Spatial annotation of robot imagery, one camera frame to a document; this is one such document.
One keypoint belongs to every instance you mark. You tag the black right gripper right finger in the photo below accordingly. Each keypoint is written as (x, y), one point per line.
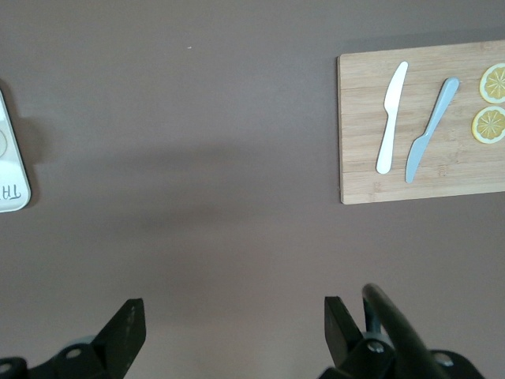
(339, 331)

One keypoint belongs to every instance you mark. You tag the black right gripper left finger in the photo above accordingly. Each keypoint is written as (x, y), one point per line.
(124, 335)

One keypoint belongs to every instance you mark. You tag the beige bear print tray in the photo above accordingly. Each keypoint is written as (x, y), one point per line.
(13, 177)

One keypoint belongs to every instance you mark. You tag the brown table cover mat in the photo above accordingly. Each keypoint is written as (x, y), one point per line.
(197, 158)

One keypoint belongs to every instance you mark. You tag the bamboo cutting board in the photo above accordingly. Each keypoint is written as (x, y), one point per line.
(355, 138)

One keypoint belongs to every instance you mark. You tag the white plastic knife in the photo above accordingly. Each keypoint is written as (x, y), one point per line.
(391, 118)

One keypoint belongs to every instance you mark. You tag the grey plastic knife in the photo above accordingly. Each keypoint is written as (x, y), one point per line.
(432, 126)

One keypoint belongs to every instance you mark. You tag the yellow lemon slice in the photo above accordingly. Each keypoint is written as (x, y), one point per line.
(489, 124)
(494, 83)

